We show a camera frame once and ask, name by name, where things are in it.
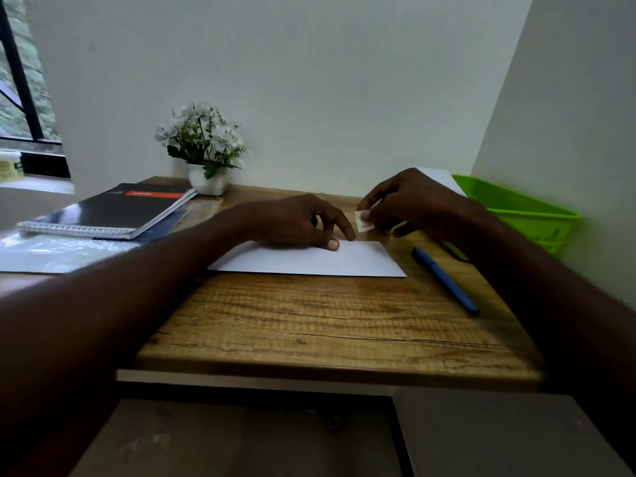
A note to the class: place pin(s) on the person's left hand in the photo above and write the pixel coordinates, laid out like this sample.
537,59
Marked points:
293,221

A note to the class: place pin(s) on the person's right hand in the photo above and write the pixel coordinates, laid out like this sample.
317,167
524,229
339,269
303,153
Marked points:
412,203

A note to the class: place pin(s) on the white envelope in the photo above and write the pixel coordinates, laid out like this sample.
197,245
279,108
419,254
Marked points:
444,178
323,260

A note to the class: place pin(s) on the small white printed stamp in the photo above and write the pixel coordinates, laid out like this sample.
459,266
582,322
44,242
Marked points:
362,222

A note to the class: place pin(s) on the green plastic basket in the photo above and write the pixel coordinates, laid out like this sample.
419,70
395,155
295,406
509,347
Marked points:
531,218

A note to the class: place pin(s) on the clear plastic sleeve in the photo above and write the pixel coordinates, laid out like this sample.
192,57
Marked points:
59,253

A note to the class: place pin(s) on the stack of white envelopes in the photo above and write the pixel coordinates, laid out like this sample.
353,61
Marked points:
49,260

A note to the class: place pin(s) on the person's left forearm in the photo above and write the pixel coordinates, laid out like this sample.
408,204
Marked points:
99,332

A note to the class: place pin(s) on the person's right forearm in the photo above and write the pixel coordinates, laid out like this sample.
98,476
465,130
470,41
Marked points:
556,312

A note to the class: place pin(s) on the blue pen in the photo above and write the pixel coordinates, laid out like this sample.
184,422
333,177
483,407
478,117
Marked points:
444,280

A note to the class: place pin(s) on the white flower plant in pot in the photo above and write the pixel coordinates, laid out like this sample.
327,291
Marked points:
201,139

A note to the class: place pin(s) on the blue book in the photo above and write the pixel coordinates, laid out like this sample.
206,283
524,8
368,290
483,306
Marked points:
164,227

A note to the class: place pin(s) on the black spiral notebook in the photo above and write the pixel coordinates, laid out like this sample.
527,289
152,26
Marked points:
109,211

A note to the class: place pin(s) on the white window sill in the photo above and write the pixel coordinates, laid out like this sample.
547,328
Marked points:
40,184

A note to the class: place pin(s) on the small cream jar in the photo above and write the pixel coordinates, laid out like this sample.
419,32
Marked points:
10,166

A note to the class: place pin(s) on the black window grille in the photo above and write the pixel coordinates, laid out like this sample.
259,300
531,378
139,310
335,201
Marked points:
22,79

